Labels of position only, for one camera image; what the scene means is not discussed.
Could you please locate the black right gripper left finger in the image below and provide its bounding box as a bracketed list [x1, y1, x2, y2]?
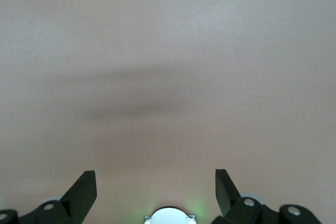
[0, 170, 97, 224]

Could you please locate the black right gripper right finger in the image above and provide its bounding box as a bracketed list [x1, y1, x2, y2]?
[209, 168, 322, 224]

